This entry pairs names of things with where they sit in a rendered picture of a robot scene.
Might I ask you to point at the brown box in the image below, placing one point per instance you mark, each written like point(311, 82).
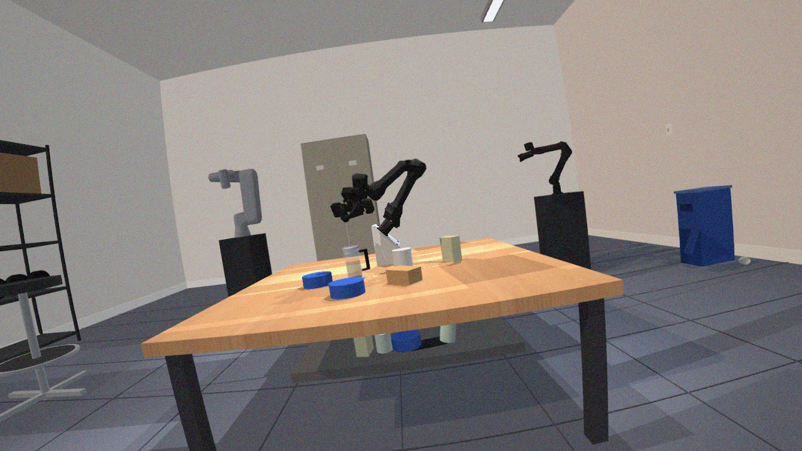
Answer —
point(404, 275)

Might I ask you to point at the blue short cylinder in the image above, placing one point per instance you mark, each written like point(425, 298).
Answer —
point(317, 280)
point(347, 288)
point(404, 341)

